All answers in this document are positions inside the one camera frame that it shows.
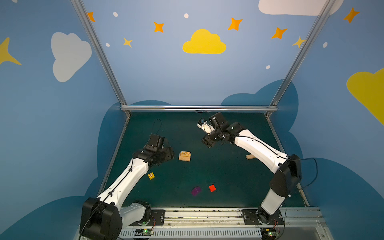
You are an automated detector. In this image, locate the printed wood block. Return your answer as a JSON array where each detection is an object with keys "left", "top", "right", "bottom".
[{"left": 180, "top": 151, "right": 191, "bottom": 157}]

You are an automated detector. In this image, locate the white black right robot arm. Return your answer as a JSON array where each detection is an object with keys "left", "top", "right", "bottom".
[{"left": 197, "top": 113, "right": 302, "bottom": 225}]

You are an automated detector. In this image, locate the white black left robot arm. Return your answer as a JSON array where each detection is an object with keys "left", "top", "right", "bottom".
[{"left": 79, "top": 135, "right": 174, "bottom": 240}]

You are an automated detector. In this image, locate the purple block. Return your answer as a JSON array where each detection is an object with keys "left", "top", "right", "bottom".
[{"left": 191, "top": 187, "right": 202, "bottom": 196}]

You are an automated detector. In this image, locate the yellow cube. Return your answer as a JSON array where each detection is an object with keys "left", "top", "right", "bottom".
[{"left": 148, "top": 173, "right": 155, "bottom": 180}]

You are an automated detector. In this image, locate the red cube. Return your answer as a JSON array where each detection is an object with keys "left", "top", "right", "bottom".
[{"left": 209, "top": 185, "right": 216, "bottom": 192}]

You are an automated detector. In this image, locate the left green circuit board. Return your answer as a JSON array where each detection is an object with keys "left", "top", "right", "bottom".
[{"left": 135, "top": 229, "right": 154, "bottom": 237}]

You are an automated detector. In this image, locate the green circuit board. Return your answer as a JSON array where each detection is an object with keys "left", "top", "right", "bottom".
[
  {"left": 135, "top": 229, "right": 154, "bottom": 237},
  {"left": 260, "top": 228, "right": 279, "bottom": 240}
]

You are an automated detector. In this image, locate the right green circuit board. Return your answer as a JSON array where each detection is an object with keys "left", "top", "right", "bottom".
[{"left": 260, "top": 228, "right": 279, "bottom": 240}]

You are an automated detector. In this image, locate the aluminium back frame rail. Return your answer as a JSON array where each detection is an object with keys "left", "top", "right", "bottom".
[{"left": 121, "top": 105, "right": 278, "bottom": 112}]

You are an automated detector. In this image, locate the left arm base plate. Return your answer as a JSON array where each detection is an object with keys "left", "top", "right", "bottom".
[{"left": 131, "top": 209, "right": 165, "bottom": 226}]

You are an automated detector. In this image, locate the aluminium right corner post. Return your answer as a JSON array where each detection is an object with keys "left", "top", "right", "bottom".
[{"left": 270, "top": 0, "right": 337, "bottom": 111}]

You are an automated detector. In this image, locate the aluminium corner post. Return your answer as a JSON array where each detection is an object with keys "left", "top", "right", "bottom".
[
  {"left": 71, "top": 0, "right": 127, "bottom": 109},
  {"left": 270, "top": 0, "right": 337, "bottom": 111}
]

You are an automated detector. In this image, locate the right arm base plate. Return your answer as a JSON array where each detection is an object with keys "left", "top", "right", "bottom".
[{"left": 241, "top": 209, "right": 284, "bottom": 225}]

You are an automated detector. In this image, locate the aluminium front rail base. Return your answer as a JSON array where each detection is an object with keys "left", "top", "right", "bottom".
[{"left": 118, "top": 207, "right": 334, "bottom": 240}]

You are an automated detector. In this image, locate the aluminium left corner post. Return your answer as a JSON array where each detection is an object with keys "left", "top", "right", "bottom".
[{"left": 71, "top": 0, "right": 127, "bottom": 109}]

